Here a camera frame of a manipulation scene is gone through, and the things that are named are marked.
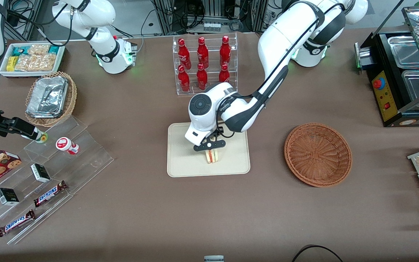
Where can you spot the aluminium frame rack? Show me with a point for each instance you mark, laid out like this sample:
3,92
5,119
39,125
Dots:
166,16

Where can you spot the red white yogurt bottle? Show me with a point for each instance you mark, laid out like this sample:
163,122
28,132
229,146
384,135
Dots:
66,145

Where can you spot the triangular sandwich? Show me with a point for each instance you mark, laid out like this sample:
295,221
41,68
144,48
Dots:
212,156

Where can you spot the aluminium foil container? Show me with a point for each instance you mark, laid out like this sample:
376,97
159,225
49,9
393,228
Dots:
47,96

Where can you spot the white rectangular snack bin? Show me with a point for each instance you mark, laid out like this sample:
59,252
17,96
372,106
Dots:
61,58

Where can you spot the beige plastic tray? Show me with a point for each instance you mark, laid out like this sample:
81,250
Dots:
180,163

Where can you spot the small grey box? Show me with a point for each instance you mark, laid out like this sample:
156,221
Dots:
214,258

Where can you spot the brown round wicker basket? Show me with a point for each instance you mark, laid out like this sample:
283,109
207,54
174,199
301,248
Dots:
318,154

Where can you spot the clear acrylic stepped display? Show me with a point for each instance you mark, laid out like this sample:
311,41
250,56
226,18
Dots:
89,160

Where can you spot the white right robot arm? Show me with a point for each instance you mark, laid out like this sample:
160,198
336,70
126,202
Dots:
104,54

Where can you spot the teal snack packet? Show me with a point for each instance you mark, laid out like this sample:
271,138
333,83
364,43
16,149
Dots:
19,51
53,50

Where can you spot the red soda bottle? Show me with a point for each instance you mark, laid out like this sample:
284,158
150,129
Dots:
184,80
224,74
202,79
184,54
225,52
202,54

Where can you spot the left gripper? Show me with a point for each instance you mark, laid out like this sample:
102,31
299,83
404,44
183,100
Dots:
217,131

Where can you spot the grey power strip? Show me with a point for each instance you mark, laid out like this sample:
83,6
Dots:
212,27

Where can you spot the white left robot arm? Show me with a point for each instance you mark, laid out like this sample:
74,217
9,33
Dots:
286,32

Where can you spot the small black box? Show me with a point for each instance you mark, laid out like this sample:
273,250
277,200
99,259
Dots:
7,197
40,173

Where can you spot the black food warmer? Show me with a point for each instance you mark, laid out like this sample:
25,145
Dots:
386,98

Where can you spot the small green bottle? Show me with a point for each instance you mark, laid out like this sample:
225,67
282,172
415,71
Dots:
42,138

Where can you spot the light wicker basket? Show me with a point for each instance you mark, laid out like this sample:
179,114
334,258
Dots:
72,98

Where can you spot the Snickers chocolate bar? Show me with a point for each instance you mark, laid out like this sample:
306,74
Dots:
16,223
49,194

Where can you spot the clear acrylic bottle rack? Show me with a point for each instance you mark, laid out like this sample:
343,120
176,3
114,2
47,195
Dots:
180,92

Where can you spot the yellow snack packet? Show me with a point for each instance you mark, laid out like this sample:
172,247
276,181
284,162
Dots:
11,63

